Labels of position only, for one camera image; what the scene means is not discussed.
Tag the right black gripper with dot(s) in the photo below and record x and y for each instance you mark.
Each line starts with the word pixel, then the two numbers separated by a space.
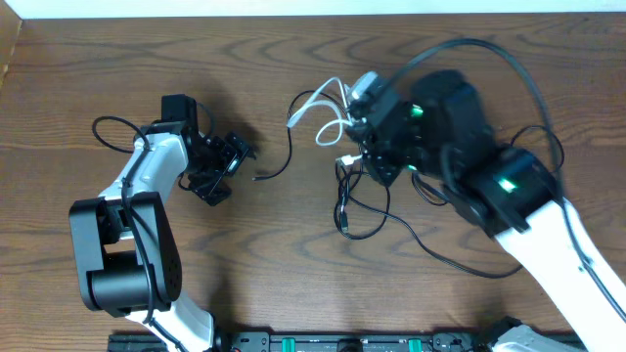
pixel 371 152

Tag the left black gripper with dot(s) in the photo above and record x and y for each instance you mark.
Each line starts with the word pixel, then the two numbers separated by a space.
pixel 234 156

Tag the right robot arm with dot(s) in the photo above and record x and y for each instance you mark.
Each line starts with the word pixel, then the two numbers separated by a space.
pixel 505 191

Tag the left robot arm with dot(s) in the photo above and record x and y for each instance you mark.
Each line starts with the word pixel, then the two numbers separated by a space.
pixel 127 261

